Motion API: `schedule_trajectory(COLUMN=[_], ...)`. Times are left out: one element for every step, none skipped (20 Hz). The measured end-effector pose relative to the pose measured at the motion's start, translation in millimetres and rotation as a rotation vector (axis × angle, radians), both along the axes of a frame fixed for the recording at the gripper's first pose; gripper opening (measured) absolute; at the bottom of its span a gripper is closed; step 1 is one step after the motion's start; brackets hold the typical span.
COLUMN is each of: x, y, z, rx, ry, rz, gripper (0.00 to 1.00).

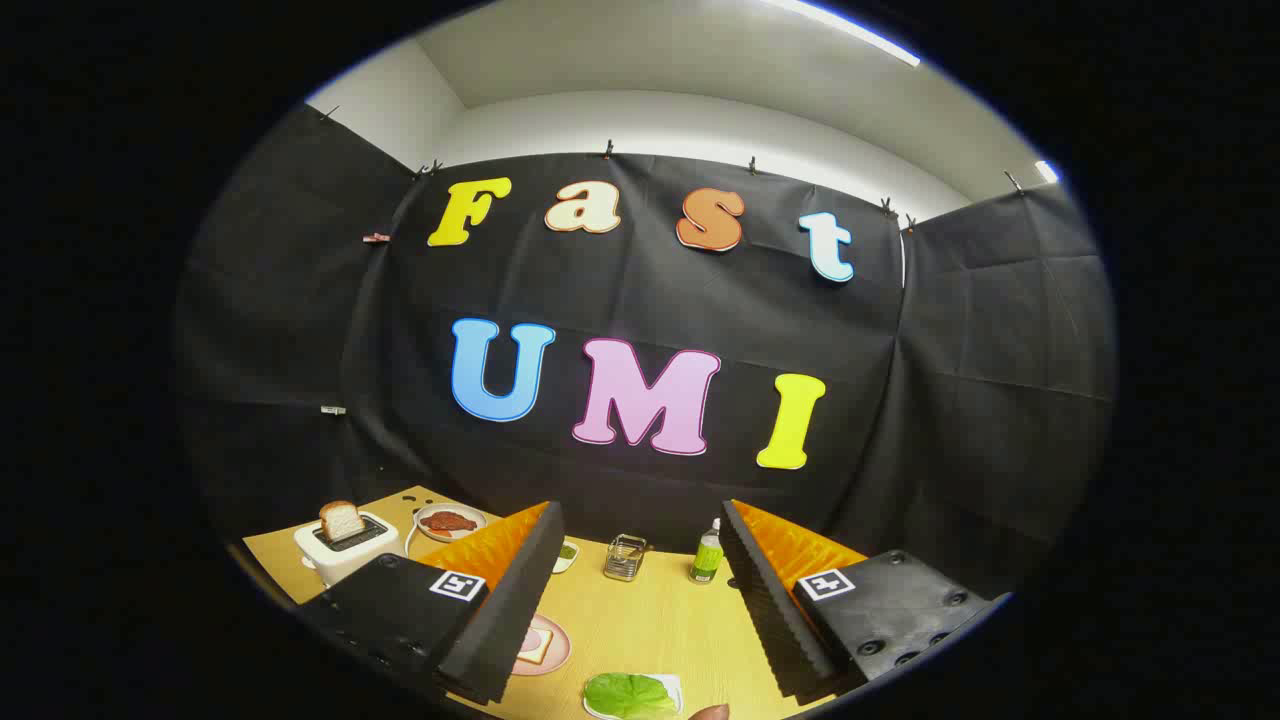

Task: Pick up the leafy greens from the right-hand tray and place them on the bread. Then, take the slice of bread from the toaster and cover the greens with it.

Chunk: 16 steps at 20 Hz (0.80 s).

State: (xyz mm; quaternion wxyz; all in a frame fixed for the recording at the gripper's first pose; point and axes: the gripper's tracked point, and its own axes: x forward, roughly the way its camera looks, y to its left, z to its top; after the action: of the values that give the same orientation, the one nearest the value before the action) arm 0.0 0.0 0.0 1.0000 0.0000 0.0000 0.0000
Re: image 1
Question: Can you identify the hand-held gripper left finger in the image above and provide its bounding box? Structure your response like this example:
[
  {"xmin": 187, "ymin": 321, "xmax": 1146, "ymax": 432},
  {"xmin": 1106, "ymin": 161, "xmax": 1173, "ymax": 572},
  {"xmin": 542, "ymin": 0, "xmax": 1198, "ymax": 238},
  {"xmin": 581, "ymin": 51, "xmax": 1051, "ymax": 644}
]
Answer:
[{"xmin": 297, "ymin": 500, "xmax": 567, "ymax": 707}]

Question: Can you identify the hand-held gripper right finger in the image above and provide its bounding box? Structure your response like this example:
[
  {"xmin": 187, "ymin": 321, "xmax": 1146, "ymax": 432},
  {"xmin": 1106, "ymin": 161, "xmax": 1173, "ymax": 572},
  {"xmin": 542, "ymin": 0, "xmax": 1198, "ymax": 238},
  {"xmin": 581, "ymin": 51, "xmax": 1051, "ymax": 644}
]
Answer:
[{"xmin": 720, "ymin": 498, "xmax": 1013, "ymax": 701}]

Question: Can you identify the green lettuce leaf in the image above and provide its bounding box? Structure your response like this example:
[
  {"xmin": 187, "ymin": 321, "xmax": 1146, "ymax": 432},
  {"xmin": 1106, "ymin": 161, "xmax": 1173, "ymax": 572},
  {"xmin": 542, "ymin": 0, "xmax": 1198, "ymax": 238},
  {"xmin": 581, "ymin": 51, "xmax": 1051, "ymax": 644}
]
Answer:
[{"xmin": 584, "ymin": 672, "xmax": 679, "ymax": 720}]

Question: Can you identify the small white bread slice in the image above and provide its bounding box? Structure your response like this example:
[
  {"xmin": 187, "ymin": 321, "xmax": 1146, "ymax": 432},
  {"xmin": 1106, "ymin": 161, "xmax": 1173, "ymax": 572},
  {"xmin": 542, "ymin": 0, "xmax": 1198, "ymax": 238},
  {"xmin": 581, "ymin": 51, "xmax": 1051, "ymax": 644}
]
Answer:
[{"xmin": 319, "ymin": 500, "xmax": 366, "ymax": 543}]

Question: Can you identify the pink plate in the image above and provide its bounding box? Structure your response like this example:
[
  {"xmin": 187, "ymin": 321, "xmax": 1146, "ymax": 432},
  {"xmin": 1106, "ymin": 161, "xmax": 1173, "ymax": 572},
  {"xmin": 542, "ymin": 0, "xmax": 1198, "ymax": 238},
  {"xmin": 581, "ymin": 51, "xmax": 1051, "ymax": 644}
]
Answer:
[{"xmin": 510, "ymin": 613, "xmax": 573, "ymax": 677}]

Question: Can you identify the green label bottle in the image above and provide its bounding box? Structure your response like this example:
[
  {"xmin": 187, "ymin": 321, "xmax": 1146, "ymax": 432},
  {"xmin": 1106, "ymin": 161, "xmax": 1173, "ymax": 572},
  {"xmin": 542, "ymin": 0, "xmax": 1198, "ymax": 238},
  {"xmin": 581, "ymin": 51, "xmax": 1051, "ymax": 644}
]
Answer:
[{"xmin": 688, "ymin": 517, "xmax": 725, "ymax": 585}]

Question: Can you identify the white round plate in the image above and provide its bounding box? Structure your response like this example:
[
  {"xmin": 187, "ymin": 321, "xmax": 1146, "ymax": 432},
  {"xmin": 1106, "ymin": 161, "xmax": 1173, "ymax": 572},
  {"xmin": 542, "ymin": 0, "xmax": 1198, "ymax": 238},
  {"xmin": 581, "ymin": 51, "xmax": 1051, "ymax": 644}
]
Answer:
[{"xmin": 413, "ymin": 502, "xmax": 488, "ymax": 544}]

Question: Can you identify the white rectangular plate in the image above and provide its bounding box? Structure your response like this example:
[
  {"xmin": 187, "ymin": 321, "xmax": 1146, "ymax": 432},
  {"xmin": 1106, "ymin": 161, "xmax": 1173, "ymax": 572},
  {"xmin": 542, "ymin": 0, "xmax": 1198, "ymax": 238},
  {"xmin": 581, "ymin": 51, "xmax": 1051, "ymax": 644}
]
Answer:
[{"xmin": 584, "ymin": 673, "xmax": 685, "ymax": 720}]

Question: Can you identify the white toaster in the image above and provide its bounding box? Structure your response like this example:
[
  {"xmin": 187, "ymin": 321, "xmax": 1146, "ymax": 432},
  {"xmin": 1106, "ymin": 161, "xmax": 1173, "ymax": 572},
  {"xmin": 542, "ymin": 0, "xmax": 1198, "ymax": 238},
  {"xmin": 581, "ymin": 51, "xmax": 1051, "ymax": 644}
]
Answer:
[{"xmin": 293, "ymin": 510, "xmax": 403, "ymax": 588}]

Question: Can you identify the black backdrop cloth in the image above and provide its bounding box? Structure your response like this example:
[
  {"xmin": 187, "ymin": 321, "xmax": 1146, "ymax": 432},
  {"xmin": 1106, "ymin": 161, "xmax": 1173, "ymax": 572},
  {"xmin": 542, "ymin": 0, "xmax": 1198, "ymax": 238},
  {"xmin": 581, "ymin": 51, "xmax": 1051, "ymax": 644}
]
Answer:
[{"xmin": 175, "ymin": 100, "xmax": 1119, "ymax": 601}]

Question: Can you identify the metal wire utensil holder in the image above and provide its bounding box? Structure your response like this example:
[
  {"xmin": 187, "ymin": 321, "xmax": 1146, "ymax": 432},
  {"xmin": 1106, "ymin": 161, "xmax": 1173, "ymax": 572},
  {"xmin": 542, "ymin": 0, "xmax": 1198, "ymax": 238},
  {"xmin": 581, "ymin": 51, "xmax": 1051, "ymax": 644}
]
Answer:
[{"xmin": 603, "ymin": 534, "xmax": 649, "ymax": 583}]

